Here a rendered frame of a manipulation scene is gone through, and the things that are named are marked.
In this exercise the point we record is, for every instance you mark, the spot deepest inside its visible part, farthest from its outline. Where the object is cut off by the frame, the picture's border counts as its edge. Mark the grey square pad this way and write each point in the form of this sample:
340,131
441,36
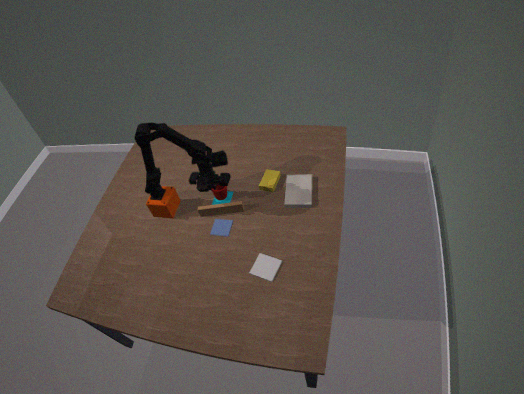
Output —
265,267

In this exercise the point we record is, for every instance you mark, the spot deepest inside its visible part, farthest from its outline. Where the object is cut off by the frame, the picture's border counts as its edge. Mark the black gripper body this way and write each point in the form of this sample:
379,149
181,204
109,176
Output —
222,180

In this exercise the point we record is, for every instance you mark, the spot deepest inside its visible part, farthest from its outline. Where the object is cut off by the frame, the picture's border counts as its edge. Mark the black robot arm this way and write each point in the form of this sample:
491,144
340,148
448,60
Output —
201,155

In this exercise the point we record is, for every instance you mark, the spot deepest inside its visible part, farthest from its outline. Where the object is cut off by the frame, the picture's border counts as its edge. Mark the red cup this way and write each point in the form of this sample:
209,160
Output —
220,193

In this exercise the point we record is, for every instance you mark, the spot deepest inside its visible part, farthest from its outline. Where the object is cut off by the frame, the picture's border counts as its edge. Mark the yellow block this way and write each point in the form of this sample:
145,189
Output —
269,180

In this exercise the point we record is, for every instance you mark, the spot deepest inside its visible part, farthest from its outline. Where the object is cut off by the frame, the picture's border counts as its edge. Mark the brown wooden plank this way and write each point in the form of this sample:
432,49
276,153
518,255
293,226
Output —
218,209

